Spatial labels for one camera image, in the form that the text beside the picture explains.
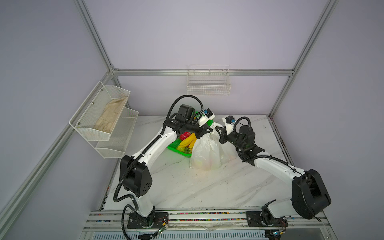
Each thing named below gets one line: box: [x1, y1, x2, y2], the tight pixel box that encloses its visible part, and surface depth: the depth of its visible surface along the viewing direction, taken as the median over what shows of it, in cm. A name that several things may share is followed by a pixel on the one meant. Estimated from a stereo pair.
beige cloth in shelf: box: [94, 96, 128, 133], surface depth 81 cm
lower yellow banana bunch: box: [176, 132, 197, 154], surface depth 93 cm
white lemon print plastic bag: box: [189, 122, 237, 171], surface depth 81 cm
